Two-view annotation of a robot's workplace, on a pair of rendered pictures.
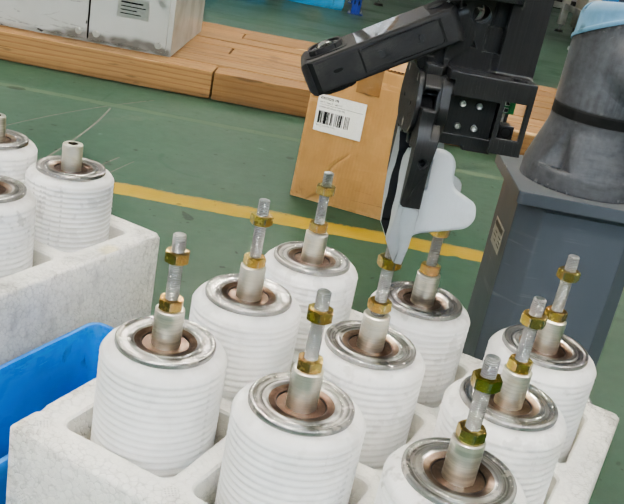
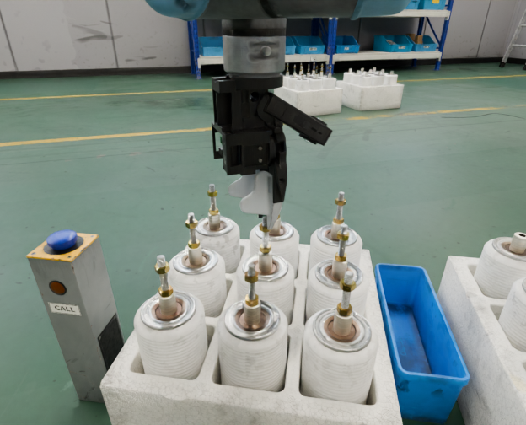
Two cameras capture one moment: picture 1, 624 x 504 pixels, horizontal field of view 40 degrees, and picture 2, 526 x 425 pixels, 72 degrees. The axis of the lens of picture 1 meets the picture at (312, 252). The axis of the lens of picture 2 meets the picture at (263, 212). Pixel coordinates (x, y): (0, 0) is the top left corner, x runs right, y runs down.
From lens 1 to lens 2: 111 cm
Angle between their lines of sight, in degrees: 128
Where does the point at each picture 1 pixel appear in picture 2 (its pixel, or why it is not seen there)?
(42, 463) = not seen: hidden behind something
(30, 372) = (445, 340)
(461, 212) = (234, 187)
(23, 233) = (511, 308)
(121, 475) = not seen: hidden behind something
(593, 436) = (130, 349)
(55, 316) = (479, 358)
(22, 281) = (483, 316)
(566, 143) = not seen: outside the picture
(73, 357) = (455, 372)
